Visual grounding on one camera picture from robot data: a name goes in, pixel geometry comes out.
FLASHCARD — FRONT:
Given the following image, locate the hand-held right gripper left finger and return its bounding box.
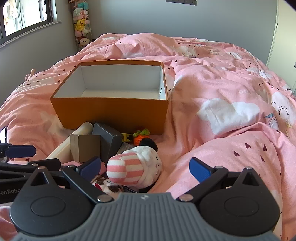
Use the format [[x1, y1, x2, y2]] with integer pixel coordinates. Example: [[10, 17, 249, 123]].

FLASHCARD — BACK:
[[26, 156, 115, 204]]

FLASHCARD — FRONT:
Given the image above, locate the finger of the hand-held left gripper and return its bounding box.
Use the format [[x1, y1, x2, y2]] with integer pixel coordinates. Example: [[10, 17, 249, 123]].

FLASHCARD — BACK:
[[0, 158, 62, 181], [0, 143, 37, 160]]

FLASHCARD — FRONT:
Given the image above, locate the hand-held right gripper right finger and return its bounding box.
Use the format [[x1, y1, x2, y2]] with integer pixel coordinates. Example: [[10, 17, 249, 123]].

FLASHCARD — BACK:
[[176, 157, 263, 202]]

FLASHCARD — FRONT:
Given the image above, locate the white eyeglass case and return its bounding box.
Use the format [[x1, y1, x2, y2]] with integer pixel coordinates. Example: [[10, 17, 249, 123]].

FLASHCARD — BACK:
[[46, 122, 94, 160]]

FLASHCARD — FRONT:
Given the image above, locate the small brown box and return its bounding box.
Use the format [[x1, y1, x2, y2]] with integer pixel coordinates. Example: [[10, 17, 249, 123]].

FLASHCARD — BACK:
[[70, 134, 101, 163]]

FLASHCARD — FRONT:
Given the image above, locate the brown fox plush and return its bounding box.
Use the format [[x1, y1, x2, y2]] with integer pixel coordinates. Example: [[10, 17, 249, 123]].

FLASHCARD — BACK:
[[92, 177, 124, 194]]

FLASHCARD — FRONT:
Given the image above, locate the dark grey box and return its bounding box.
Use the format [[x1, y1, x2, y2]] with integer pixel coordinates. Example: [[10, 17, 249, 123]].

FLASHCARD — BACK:
[[92, 122, 123, 163]]

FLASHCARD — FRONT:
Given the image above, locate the pink striped white plush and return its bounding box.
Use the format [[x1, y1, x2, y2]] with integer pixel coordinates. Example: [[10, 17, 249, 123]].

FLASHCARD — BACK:
[[106, 138, 162, 189]]

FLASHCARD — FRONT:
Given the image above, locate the orange cardboard box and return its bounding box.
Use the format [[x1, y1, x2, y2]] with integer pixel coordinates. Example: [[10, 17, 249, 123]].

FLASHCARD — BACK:
[[50, 60, 169, 135]]

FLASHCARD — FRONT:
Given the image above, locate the orange crochet fruit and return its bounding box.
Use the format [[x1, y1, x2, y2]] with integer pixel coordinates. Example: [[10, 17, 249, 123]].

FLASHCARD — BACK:
[[132, 129, 151, 146]]

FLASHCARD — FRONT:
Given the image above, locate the pink printed blanket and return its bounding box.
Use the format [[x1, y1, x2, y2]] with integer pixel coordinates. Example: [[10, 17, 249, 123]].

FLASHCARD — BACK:
[[0, 33, 296, 241]]

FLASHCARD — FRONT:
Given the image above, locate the dark framed window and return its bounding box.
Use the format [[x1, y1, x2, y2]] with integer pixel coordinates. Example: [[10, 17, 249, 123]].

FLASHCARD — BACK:
[[0, 0, 62, 45]]

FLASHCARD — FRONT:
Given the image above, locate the column of plush toys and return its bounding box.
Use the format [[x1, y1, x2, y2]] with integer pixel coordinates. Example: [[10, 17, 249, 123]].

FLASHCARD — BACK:
[[69, 0, 92, 50]]

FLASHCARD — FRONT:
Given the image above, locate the white wardrobe door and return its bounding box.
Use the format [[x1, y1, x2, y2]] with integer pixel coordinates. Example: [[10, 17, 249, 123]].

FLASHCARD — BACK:
[[266, 0, 296, 93]]

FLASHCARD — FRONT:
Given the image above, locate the grey wall switch panel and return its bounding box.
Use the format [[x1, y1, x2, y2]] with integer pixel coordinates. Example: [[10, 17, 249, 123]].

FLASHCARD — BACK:
[[166, 0, 197, 5]]

